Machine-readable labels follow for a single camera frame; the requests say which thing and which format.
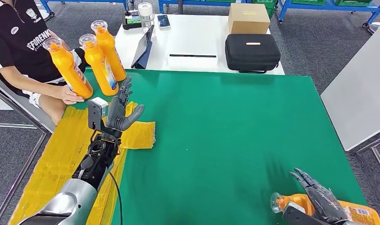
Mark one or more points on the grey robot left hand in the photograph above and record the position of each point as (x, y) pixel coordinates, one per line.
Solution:
(118, 115)

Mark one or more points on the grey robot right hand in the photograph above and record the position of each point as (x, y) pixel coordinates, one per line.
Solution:
(325, 202)

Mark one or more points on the person's right hand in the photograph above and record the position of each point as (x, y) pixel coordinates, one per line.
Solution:
(68, 96)

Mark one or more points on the orange detergent bottle clear cap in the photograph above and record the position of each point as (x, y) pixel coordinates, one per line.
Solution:
(110, 52)
(98, 66)
(297, 200)
(67, 68)

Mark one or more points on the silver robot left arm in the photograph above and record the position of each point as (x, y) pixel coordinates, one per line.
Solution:
(84, 186)

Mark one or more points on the person's right forearm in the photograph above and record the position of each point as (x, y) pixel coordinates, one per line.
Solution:
(28, 82)

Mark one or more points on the grey metal chair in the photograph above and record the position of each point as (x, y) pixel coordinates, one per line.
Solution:
(22, 107)

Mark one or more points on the yellow tape patch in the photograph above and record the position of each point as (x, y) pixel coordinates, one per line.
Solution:
(53, 161)

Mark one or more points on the tablet in blue cover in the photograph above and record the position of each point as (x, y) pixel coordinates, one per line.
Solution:
(142, 48)

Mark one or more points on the person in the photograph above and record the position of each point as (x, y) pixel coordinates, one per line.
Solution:
(16, 46)

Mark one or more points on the white flat box black slot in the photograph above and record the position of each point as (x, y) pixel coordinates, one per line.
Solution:
(193, 63)

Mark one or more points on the black handheld screen device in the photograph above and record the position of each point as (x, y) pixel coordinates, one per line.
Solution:
(132, 21)

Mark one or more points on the black smartphone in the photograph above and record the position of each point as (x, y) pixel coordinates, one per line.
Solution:
(163, 21)

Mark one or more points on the clear glass jar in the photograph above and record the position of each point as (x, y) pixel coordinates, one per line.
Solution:
(146, 14)

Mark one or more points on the blue metal rack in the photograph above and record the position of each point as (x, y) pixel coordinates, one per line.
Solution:
(193, 2)
(333, 6)
(125, 2)

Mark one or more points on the white table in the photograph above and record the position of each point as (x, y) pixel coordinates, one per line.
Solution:
(357, 90)
(193, 32)

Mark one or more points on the black zip case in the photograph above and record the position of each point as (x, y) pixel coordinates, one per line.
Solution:
(252, 53)

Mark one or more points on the brown cardboard box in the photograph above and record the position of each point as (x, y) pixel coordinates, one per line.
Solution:
(249, 19)

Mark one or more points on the green plastic crate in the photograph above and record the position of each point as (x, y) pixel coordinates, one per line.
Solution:
(270, 11)
(353, 2)
(308, 1)

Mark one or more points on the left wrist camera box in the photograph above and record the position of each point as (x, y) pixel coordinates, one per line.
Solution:
(96, 111)

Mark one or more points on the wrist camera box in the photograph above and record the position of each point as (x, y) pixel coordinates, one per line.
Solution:
(96, 111)
(295, 216)

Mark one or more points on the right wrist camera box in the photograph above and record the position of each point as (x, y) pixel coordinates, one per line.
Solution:
(295, 216)

